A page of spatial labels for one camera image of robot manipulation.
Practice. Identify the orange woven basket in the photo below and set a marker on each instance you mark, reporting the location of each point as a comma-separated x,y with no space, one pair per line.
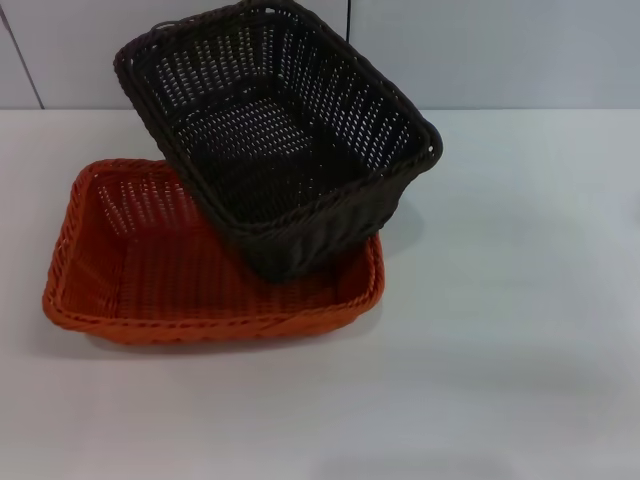
200,300

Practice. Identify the dark brown woven basket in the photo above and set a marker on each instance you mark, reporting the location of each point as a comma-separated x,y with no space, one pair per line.
280,150

